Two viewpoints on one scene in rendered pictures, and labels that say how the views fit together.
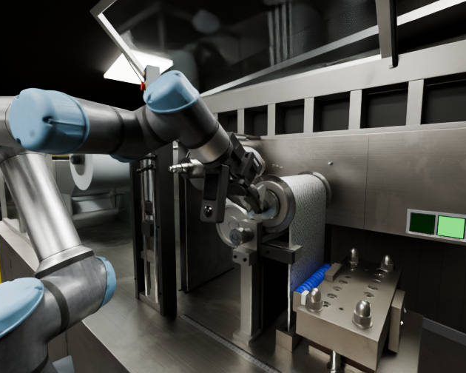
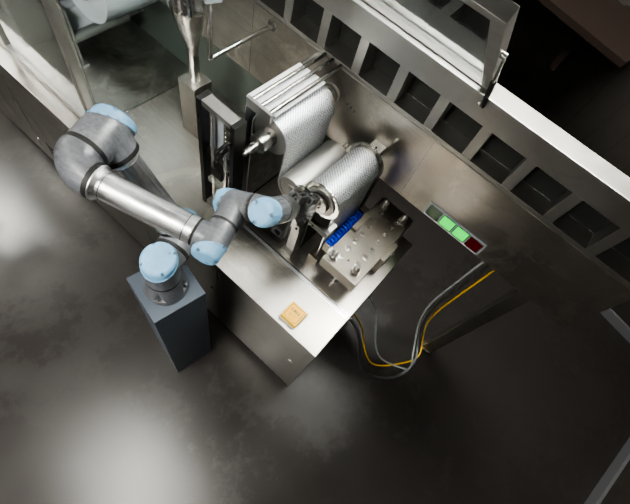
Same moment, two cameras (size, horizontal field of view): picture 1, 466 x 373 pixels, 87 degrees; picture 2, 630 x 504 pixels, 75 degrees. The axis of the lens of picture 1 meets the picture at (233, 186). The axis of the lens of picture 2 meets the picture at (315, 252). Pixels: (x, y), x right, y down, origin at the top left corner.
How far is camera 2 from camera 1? 1.01 m
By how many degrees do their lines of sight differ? 57
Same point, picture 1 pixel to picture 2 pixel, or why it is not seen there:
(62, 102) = (218, 252)
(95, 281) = not seen: hidden behind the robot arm
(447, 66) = (510, 137)
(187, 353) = (251, 258)
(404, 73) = (483, 118)
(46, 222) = not seen: hidden behind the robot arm
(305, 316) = (325, 261)
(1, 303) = (163, 265)
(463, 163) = (475, 199)
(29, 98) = (206, 256)
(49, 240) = not seen: hidden behind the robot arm
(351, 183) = (405, 163)
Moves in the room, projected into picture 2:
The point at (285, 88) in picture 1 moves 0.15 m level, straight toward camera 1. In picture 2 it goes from (385, 36) to (378, 68)
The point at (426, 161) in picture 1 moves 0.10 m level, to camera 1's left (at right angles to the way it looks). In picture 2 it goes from (457, 184) to (429, 180)
